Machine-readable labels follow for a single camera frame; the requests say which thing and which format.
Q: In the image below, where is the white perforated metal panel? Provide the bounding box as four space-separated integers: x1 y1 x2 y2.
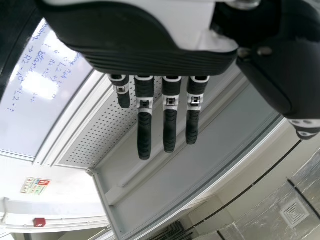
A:
59 74 164 169

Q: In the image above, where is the white metal rack frame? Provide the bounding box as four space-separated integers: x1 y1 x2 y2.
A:
85 67 302 240

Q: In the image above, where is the square ceiling air vent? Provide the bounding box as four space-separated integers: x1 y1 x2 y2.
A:
279 200 310 228

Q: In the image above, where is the white whiteboard with blue writing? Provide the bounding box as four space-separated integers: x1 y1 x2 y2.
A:
0 18 95 159

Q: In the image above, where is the wall safety poster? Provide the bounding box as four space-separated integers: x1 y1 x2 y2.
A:
19 176 52 197

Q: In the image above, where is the red fire alarm box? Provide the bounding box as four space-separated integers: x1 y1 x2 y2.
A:
33 217 47 228

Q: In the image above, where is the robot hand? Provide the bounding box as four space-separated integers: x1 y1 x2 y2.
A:
37 0 320 161

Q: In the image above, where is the silver foil air duct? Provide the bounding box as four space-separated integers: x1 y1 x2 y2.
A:
216 149 320 240

